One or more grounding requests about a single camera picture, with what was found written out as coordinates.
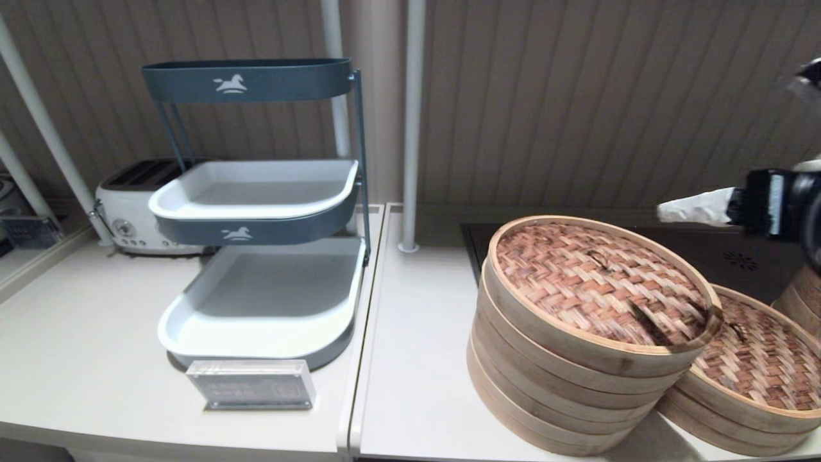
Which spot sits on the white retro toaster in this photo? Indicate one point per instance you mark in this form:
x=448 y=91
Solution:
x=128 y=212

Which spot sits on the short bamboo steamer with lid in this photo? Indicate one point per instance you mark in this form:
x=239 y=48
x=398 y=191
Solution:
x=763 y=359

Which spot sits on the white slanted support pole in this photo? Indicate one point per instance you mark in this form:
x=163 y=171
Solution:
x=19 y=173
x=45 y=122

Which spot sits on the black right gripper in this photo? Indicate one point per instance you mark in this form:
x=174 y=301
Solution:
x=782 y=202

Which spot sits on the clear acrylic warning sign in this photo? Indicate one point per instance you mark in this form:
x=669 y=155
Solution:
x=250 y=388

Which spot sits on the bamboo steamer basket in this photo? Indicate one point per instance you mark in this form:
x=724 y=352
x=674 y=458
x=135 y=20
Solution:
x=564 y=414
x=564 y=443
x=737 y=436
x=564 y=384

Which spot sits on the teal and white rack tray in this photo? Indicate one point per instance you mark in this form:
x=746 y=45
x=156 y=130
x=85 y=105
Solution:
x=288 y=83
x=256 y=192

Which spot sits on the black induction cooktop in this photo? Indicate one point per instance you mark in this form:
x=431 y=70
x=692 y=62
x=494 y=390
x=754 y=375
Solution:
x=757 y=256

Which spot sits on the grey square plastic tray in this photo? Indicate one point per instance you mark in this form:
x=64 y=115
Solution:
x=269 y=289

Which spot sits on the small dark acrylic sign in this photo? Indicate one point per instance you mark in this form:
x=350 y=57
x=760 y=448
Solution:
x=32 y=232

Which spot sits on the woven bamboo steamer lid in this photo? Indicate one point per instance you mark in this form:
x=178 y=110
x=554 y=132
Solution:
x=577 y=276

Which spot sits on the white upright support pole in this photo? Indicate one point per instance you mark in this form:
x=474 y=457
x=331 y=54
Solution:
x=414 y=128
x=333 y=32

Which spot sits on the bamboo steamer stack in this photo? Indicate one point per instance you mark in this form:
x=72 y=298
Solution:
x=802 y=295

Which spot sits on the teal metal rack frame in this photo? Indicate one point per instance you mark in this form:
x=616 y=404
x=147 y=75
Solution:
x=360 y=141

